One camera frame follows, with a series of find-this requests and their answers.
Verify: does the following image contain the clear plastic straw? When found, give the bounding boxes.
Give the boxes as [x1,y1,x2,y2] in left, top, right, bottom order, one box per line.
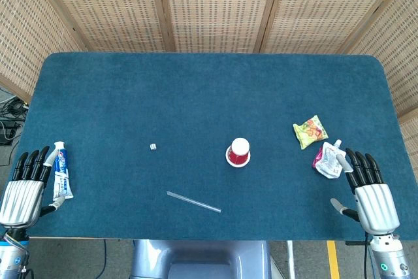
[166,190,222,214]

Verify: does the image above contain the blue felt table mat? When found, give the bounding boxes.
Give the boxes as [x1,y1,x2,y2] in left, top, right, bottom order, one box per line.
[0,52,418,242]

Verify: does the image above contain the yellow floor tape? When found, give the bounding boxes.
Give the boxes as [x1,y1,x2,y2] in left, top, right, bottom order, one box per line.
[326,240,341,279]

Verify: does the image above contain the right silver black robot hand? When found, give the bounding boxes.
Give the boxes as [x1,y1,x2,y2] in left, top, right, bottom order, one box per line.
[330,148,400,235]

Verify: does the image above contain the crumpled white spout pouch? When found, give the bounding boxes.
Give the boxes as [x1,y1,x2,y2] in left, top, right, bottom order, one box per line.
[312,139,347,180]

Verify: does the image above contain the yellow green snack packet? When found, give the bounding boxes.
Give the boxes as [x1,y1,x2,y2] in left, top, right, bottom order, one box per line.
[292,114,329,150]

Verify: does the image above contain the white blue toothpaste tube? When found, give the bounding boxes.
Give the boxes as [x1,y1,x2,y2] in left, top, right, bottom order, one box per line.
[52,140,74,202]

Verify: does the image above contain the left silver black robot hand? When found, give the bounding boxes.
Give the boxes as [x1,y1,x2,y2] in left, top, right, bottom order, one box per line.
[0,146,66,229]

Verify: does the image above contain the black cables and adapter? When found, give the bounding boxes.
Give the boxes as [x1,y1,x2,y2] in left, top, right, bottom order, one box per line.
[0,88,29,167]

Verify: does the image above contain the woven bamboo folding screen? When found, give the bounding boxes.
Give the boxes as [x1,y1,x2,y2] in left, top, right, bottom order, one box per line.
[0,0,418,169]

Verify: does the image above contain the silver blue robot torso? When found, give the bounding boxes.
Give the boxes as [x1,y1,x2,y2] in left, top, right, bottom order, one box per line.
[129,239,272,279]

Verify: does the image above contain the red white paper cup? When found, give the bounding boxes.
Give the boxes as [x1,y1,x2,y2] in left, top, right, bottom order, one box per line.
[225,137,252,168]

